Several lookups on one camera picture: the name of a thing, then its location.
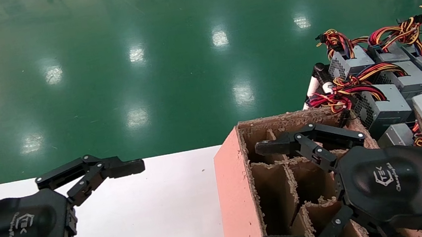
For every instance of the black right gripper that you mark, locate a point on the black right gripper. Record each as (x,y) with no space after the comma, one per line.
(386,181)

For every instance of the cardboard box with dividers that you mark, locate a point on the cardboard box with dividers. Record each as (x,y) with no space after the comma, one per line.
(237,196)

